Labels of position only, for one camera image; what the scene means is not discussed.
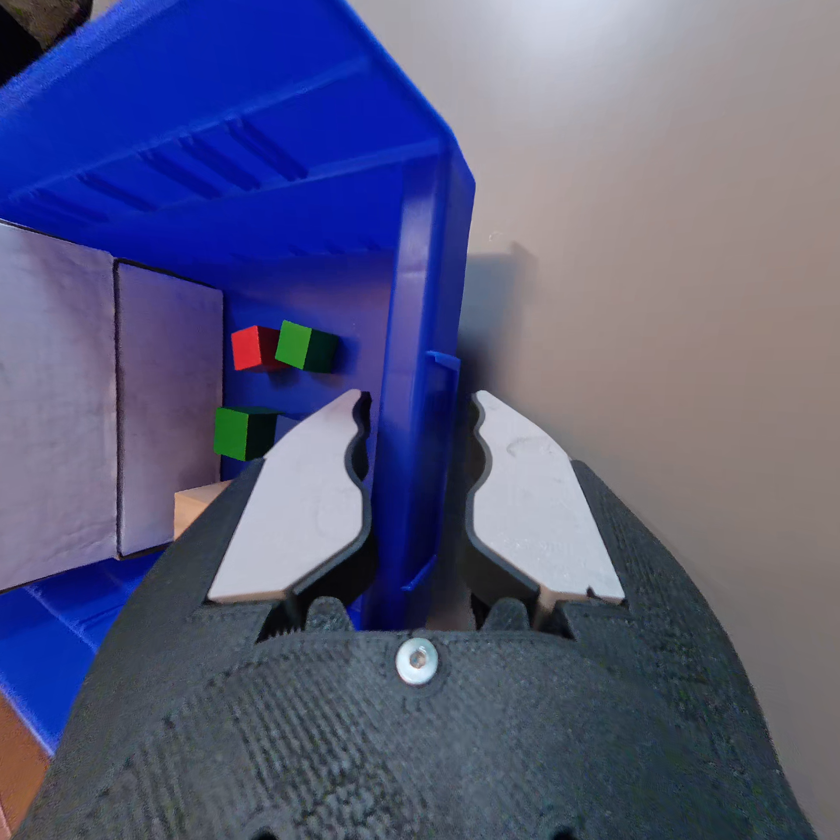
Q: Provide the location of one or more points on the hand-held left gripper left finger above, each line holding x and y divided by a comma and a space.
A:
295, 512

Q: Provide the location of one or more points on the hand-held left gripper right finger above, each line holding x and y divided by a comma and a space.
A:
538, 512

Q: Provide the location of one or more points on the white cardboard mailer box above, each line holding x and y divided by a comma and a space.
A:
52, 394
170, 394

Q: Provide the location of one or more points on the blue plastic bin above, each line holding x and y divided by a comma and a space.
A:
197, 98

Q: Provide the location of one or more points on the grey desk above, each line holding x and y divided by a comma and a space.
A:
656, 262

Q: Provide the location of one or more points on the green cube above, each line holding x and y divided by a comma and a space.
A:
295, 344
233, 430

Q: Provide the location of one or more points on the plain wooden cube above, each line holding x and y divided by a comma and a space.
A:
190, 508

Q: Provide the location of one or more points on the red cube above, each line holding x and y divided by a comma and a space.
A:
249, 348

